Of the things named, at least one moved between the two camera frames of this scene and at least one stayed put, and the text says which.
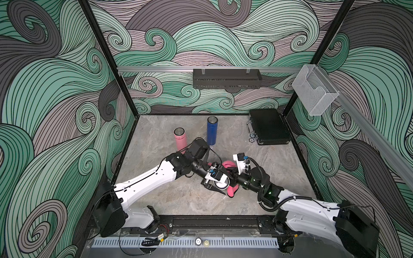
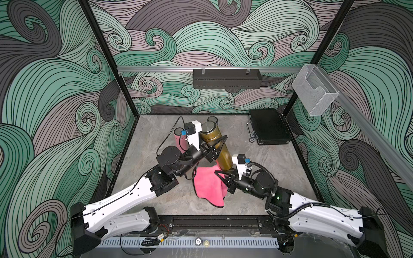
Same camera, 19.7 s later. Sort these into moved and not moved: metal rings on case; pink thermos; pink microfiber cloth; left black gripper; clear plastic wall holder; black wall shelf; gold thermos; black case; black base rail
Moved: gold thermos; left black gripper; pink microfiber cloth
Not moved: pink thermos; black wall shelf; black base rail; metal rings on case; black case; clear plastic wall holder
